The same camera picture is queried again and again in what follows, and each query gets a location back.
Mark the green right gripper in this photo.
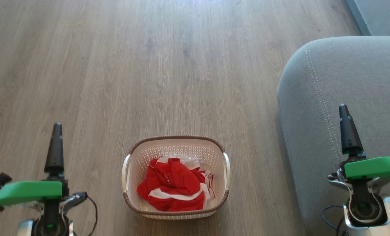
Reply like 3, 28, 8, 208
339, 104, 390, 197

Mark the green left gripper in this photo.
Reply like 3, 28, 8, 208
0, 123, 70, 215

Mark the red and white garment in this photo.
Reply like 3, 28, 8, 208
137, 155, 216, 212

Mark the thin black cable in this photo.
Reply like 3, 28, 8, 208
83, 193, 98, 236
321, 205, 347, 236

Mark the cream perforated laundry basket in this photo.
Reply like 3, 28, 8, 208
122, 135, 231, 219

